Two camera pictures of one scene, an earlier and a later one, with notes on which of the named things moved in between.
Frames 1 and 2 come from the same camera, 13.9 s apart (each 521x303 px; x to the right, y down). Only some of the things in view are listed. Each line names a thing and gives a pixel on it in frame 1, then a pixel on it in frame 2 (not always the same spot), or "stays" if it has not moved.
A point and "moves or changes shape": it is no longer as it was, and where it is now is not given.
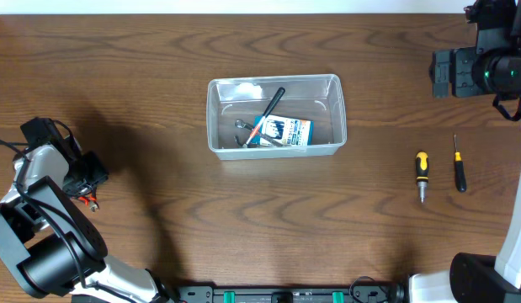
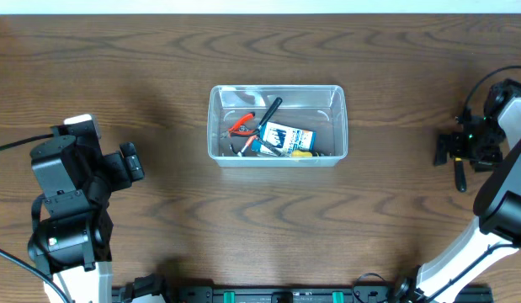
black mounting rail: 359,294 stays
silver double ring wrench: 240,124 to 272,147
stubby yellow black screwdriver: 422,173 to 301,154
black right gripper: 465,84 to 457,151
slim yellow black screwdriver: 459,170 stays
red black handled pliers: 92,201 moves or changes shape
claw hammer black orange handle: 267,113 moves or changes shape
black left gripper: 98,172 to 118,178
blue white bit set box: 289,130 moves or changes shape
